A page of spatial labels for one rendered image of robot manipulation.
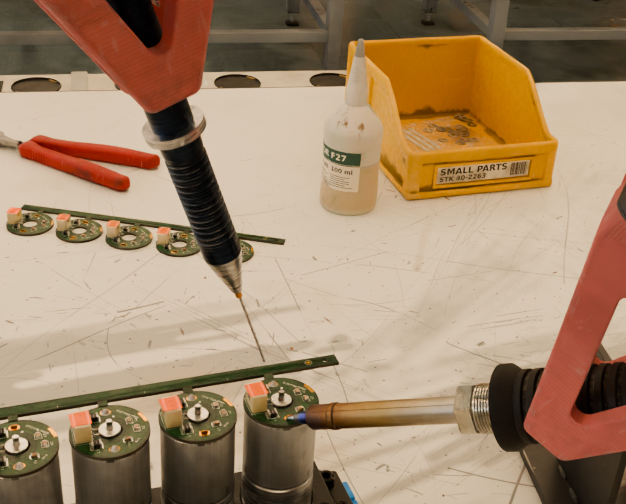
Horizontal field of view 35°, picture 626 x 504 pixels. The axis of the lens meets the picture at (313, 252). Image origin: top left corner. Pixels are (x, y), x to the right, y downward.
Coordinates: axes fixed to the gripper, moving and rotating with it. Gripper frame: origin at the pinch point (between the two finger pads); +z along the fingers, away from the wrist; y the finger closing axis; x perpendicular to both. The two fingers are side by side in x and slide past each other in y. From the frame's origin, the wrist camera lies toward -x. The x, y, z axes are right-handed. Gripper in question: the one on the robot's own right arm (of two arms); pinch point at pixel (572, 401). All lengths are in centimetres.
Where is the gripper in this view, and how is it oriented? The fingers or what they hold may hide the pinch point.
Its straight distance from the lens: 28.4
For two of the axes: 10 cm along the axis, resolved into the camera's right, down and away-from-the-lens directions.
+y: -4.2, 4.2, -8.0
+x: 7.6, 6.5, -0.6
